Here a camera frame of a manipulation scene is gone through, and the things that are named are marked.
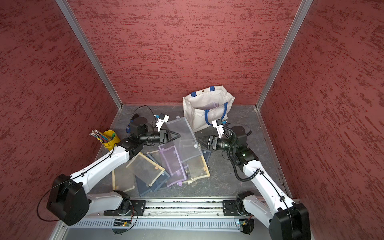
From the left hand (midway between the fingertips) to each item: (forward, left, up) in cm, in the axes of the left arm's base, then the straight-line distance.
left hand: (179, 139), depth 71 cm
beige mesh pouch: (-6, -8, -22) cm, 24 cm away
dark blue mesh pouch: (-17, +20, -24) cm, 36 cm away
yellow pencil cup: (+9, +42, -15) cm, 45 cm away
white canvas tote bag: (+23, -11, -3) cm, 25 cm away
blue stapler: (+22, +40, -23) cm, 51 cm away
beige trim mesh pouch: (-6, +22, -24) cm, 33 cm away
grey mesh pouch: (0, -2, 0) cm, 2 cm away
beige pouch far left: (-11, +35, -28) cm, 46 cm away
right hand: (-2, -10, -1) cm, 10 cm away
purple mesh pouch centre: (-4, +5, -22) cm, 23 cm away
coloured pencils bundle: (+8, +48, -11) cm, 50 cm away
